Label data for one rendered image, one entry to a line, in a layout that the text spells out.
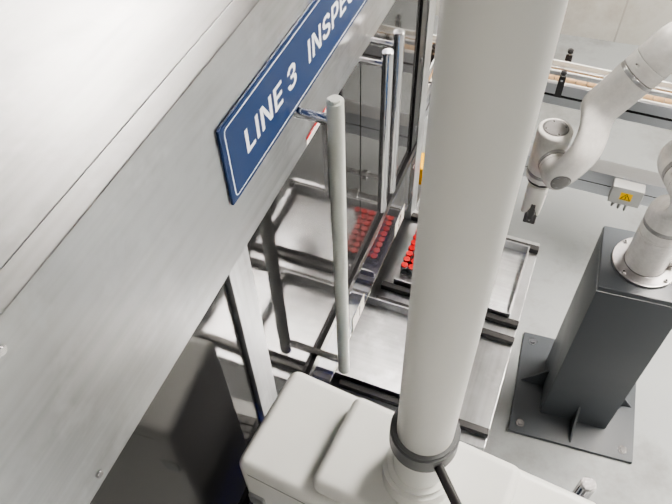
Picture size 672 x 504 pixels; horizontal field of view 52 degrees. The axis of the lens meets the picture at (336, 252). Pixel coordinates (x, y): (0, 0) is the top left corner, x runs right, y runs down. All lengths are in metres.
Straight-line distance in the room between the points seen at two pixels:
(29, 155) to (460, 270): 0.40
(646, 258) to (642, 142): 1.91
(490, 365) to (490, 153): 1.50
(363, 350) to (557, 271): 1.56
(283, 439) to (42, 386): 0.50
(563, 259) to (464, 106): 2.92
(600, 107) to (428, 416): 1.08
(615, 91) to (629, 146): 2.31
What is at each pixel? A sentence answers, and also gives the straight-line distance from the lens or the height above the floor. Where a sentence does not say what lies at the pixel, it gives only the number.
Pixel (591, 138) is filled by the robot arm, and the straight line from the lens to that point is 1.68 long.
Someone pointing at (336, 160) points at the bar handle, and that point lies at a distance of 1.01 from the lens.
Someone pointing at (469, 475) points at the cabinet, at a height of 1.59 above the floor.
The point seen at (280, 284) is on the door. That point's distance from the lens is 1.16.
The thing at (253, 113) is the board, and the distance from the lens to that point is 0.85.
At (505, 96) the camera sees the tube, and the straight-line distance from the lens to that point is 0.42.
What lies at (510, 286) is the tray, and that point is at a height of 0.88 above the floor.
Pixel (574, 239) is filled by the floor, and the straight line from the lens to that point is 3.43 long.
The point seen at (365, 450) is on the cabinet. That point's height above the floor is 1.59.
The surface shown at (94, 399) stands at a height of 1.91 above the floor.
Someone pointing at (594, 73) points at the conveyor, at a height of 0.93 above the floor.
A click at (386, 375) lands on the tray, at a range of 1.87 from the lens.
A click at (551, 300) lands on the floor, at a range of 3.18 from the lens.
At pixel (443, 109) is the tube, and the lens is 0.44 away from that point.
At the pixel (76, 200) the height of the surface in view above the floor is 2.10.
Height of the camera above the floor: 2.53
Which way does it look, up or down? 51 degrees down
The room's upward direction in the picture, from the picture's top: 2 degrees counter-clockwise
